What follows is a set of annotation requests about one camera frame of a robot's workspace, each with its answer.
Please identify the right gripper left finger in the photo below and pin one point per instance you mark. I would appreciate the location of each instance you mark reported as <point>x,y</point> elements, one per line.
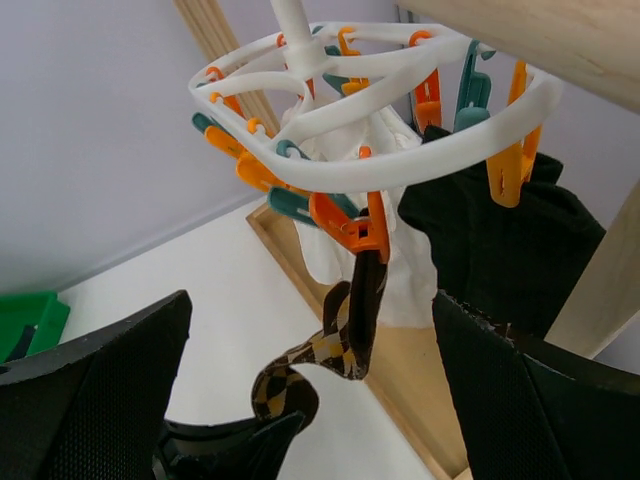
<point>93,407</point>

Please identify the white clip hanger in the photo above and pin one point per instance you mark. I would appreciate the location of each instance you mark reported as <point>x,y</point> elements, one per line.
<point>311,108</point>

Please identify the dark navy sock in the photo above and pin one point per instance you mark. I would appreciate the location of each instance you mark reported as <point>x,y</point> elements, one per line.
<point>23,344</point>

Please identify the white cloth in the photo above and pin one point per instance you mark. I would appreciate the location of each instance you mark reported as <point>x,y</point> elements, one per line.
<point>341,225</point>

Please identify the green plastic tray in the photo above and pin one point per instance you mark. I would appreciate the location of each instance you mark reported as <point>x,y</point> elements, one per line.
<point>43,310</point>

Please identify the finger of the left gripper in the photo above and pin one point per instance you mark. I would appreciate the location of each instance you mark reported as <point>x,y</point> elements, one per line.
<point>250,448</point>

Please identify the black sock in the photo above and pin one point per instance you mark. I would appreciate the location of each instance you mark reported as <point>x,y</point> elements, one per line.
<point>516,265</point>

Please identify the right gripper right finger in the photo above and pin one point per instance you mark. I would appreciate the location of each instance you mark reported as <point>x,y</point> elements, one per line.
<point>530,410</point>

